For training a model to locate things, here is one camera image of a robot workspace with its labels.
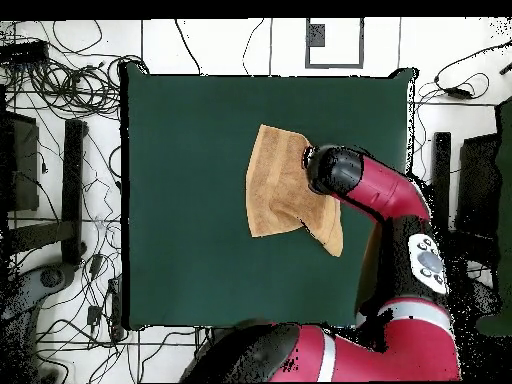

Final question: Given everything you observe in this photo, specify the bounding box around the dark green table cloth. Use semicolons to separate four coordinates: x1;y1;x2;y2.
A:
119;61;419;331

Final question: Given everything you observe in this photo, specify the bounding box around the black power strip box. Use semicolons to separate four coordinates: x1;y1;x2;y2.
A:
0;39;50;65

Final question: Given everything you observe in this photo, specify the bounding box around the black stand bar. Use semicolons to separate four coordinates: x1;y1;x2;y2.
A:
427;131;452;273
7;118;88;266

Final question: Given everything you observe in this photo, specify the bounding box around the green cloth sheet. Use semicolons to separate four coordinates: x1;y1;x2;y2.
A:
473;95;512;337

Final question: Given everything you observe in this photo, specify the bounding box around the dark grey chair base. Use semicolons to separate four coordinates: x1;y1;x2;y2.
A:
0;261;79;383
459;269;501;321

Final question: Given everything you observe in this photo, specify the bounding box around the black power adapter with cable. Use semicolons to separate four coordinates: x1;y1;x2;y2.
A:
433;39;512;101

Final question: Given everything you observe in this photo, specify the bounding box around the grey square floor frame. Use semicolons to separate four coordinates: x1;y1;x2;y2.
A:
304;17;365;70

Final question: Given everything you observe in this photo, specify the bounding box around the black socket strip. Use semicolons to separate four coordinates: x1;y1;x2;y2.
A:
107;277;124;341

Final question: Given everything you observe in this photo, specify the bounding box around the tan terry towel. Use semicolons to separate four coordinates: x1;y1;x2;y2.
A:
244;123;345;258

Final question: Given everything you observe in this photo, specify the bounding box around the black cable tangle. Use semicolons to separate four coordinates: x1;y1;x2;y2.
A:
1;19;150;121

